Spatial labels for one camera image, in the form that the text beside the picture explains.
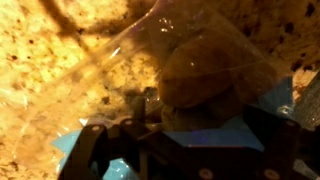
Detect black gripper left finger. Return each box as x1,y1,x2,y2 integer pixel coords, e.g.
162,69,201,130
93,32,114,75
58,97,147,180

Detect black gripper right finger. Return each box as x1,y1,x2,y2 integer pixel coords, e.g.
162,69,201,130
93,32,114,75
243,106,320,180

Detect brown potato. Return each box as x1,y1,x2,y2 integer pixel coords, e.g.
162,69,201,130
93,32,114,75
159,35,277,131

